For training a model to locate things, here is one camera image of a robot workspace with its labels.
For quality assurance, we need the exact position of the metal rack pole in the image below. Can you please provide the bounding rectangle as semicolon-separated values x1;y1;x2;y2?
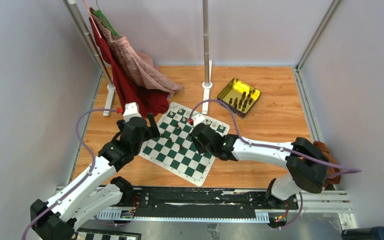
62;0;116;109
202;0;213;101

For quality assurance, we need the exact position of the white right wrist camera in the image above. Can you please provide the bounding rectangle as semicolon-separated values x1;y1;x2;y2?
192;113;207;127

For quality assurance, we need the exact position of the green white chess mat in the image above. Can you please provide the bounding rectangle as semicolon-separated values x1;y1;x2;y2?
139;102;216;187

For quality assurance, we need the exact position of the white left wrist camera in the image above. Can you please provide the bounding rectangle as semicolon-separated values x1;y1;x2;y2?
123;102;142;122

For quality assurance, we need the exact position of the red cloth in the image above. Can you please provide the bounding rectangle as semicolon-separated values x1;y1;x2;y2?
92;29;169;117

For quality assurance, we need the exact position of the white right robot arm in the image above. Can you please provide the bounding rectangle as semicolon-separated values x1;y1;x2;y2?
189;123;329;209

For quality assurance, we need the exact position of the left metal rack pole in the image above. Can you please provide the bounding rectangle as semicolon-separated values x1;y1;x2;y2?
62;0;116;109

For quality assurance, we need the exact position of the centre metal rack pole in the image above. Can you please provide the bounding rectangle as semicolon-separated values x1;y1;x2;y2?
202;0;213;101

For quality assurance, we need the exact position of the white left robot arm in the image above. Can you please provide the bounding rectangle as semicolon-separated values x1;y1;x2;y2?
22;113;160;240

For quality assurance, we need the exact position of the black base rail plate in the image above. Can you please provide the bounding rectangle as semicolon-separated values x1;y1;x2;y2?
107;186;299;222

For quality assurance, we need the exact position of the brown cloth at right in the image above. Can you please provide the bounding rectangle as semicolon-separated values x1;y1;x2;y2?
312;141;343;187

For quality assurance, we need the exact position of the pink cloth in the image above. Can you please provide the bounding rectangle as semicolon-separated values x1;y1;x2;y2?
97;21;184;100

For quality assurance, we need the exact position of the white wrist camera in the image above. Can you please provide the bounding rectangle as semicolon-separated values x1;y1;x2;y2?
192;113;207;127
123;102;142;122

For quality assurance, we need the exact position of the yellow tin box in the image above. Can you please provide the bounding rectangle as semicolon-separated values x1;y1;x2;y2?
216;77;262;119

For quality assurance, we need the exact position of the green cloth on hanger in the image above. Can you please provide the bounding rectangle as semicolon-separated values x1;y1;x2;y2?
89;7;121;39

